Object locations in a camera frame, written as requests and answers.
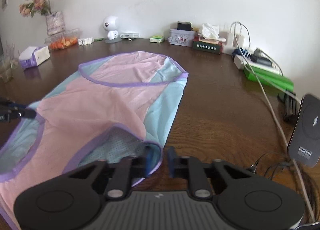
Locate white small device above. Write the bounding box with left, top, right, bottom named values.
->
left=120, top=32, right=139, bottom=40

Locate dark green tissue box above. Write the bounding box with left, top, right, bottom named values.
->
left=193, top=23, right=226, bottom=55

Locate purple white tissue pack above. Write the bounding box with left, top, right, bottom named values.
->
left=18, top=46, right=50, bottom=69

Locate green flat box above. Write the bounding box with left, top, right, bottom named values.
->
left=244, top=64, right=294, bottom=92

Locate small green white box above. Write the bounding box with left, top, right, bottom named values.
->
left=149, top=35, right=164, bottom=43

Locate white usb charger plug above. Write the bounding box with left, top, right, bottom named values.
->
left=226, top=32, right=245, bottom=48

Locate white round-head robot toy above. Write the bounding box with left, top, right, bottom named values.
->
left=103, top=16, right=121, bottom=43

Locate white power strip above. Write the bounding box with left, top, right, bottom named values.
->
left=234, top=55, right=281, bottom=75

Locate pink blue purple mesh garment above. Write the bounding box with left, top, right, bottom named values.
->
left=1, top=51, right=188, bottom=229

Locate black small box on tin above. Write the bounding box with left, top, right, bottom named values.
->
left=177, top=21, right=193, bottom=31

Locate white printed tin box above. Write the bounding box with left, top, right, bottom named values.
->
left=168, top=29, right=197, bottom=47

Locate white charging cable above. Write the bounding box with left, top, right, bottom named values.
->
left=229, top=21, right=316, bottom=223

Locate glass vase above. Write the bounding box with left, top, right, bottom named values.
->
left=46, top=11, right=66, bottom=36

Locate clear box of oranges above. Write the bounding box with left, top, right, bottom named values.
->
left=44, top=29, right=81, bottom=51

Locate black cable bundle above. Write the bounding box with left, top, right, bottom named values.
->
left=277, top=90, right=301, bottom=124

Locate black wireless charger stand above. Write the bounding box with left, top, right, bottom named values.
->
left=287, top=94, right=320, bottom=168

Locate glass cup with sticks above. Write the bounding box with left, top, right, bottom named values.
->
left=0, top=43, right=18, bottom=83

